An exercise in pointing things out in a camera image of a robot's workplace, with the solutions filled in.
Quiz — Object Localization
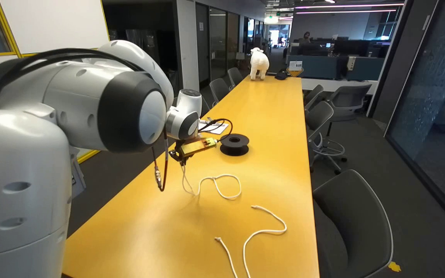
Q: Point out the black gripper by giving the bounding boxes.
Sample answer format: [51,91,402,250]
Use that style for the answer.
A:
[169,141,192,167]

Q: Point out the white rope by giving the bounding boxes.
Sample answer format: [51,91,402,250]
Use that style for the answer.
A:
[181,162,289,278]

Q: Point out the black spool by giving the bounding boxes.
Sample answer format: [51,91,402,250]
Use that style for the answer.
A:
[218,133,251,158]

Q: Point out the black office chair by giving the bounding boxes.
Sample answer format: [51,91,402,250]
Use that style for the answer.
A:
[209,76,232,102]
[226,67,246,88]
[305,84,325,108]
[313,169,397,278]
[305,99,350,175]
[329,84,374,118]

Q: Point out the gray desk box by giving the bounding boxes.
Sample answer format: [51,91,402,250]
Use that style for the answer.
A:
[288,59,305,74]

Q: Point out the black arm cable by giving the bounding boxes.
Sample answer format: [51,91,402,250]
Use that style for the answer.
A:
[152,118,235,193]

